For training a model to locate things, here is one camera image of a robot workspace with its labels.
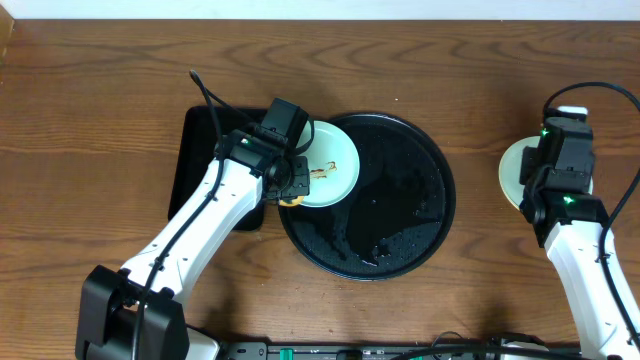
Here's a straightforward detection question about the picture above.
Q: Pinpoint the green yellow sponge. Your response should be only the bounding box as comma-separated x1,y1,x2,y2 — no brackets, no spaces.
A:
279,196,304,207

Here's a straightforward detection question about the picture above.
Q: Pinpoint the mint plate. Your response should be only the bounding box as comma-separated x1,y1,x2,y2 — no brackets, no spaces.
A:
298,120,360,208
498,135,593,222

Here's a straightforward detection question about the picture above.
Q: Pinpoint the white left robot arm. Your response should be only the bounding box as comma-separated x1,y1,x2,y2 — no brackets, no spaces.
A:
75,129,315,359

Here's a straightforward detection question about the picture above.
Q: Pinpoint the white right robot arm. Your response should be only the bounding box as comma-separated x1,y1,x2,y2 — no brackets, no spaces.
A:
500,137,639,359

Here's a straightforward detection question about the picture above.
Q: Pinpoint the black rectangular tray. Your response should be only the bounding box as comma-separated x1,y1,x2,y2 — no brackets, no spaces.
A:
167,105,267,232

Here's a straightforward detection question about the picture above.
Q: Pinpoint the black round tray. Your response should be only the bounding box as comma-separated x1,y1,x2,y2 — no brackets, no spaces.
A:
279,113,456,281

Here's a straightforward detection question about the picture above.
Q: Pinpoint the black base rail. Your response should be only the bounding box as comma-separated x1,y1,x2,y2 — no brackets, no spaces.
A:
216,331,582,360

